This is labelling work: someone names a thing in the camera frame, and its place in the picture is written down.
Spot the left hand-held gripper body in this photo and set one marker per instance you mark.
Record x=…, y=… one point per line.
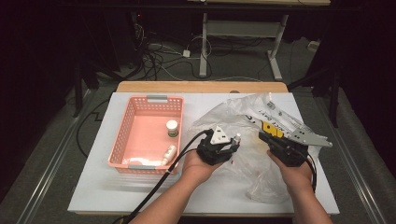
x=218, y=137

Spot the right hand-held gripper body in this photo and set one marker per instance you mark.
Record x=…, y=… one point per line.
x=292, y=154

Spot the white ointment tube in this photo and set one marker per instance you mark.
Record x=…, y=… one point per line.
x=237, y=137

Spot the clear plastic bag yellow face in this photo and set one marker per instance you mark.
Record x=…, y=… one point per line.
x=249, y=158

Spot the small white jar green label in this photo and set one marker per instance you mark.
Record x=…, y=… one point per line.
x=172, y=127

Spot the small white bottle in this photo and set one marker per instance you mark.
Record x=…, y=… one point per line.
x=169, y=154

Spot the pink plastic basket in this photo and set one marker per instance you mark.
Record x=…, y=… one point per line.
x=146, y=124

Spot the person's right hand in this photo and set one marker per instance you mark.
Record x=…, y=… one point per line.
x=297, y=179

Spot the person's left hand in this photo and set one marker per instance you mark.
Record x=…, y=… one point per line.
x=196, y=171

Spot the wooden table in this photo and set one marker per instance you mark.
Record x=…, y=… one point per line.
x=202, y=87

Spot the black stand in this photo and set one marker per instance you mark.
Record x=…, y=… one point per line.
x=78, y=90
x=333, y=99

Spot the white power adapter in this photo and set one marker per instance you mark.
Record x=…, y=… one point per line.
x=186, y=53

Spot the white box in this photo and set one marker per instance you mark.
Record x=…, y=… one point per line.
x=313, y=45

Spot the white board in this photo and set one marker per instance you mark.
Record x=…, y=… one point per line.
x=93, y=186

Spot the metal floor rail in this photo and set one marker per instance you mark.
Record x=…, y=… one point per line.
x=53, y=161
x=351, y=168

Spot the white desk frame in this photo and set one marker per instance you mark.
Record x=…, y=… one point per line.
x=243, y=28

